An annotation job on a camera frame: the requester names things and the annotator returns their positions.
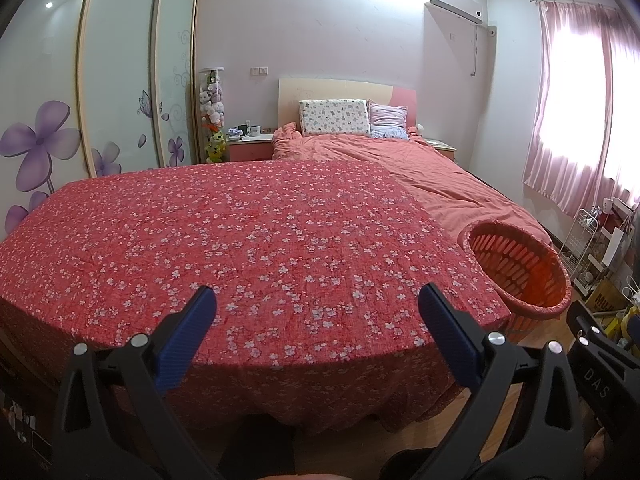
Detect pink window curtain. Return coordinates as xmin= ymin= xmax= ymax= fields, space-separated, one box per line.
xmin=522 ymin=0 xmax=640 ymax=216

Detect white wire rack cart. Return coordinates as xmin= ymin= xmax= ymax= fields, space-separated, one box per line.
xmin=557 ymin=206 xmax=609 ymax=288

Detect metal curtain rod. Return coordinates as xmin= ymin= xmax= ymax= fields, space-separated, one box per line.
xmin=529 ymin=0 xmax=621 ymax=9

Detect orange plastic laundry basket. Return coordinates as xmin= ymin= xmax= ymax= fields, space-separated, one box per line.
xmin=457 ymin=219 xmax=572 ymax=343

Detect red floral tablecloth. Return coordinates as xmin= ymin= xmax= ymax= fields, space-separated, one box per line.
xmin=0 ymin=159 xmax=513 ymax=433

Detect sliding wardrobe with purple flowers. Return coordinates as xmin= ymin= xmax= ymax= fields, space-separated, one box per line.
xmin=0 ymin=0 xmax=201 ymax=241

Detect yellow bag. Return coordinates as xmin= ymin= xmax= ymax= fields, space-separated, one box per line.
xmin=620 ymin=307 xmax=640 ymax=346

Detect pink striped pillow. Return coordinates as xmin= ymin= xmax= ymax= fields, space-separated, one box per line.
xmin=367 ymin=100 xmax=411 ymax=140

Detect clear tube of plush toys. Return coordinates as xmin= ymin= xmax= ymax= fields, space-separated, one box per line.
xmin=198 ymin=67 xmax=228 ymax=163

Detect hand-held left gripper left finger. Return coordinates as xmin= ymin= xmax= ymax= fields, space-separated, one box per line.
xmin=50 ymin=285 xmax=221 ymax=480

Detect beige and pink headboard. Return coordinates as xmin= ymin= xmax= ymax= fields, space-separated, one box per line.
xmin=277 ymin=77 xmax=417 ymax=133

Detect brown paper bag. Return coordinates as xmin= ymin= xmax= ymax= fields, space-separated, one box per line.
xmin=585 ymin=277 xmax=630 ymax=314

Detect pink and white nightstand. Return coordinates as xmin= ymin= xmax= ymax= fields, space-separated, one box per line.
xmin=425 ymin=137 xmax=458 ymax=161
xmin=227 ymin=132 xmax=275 ymax=162

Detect white floral pillow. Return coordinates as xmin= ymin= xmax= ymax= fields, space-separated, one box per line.
xmin=299 ymin=99 xmax=372 ymax=137

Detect dark printed box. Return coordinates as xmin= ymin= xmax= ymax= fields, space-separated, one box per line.
xmin=0 ymin=362 xmax=55 ymax=480

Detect cluttered white desk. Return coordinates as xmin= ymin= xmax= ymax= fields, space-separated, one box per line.
xmin=602 ymin=197 xmax=640 ymax=241

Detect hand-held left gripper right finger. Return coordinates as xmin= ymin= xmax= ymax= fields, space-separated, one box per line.
xmin=417 ymin=282 xmax=586 ymax=480

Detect white air conditioner pipe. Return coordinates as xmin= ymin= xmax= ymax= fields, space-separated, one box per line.
xmin=469 ymin=22 xmax=498 ymax=77

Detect white air conditioner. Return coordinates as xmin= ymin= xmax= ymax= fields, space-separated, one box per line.
xmin=431 ymin=0 xmax=485 ymax=24

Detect salmon duvet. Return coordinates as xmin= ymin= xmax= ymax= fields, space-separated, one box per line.
xmin=271 ymin=122 xmax=553 ymax=248

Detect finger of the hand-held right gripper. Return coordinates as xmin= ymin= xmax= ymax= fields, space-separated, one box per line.
xmin=566 ymin=301 xmax=606 ymax=356

